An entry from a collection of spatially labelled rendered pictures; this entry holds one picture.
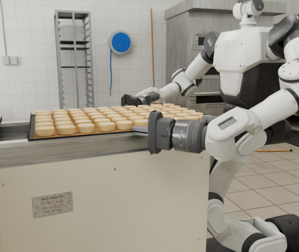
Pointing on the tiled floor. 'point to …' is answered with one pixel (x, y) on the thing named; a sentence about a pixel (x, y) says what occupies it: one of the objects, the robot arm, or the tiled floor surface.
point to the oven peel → (153, 55)
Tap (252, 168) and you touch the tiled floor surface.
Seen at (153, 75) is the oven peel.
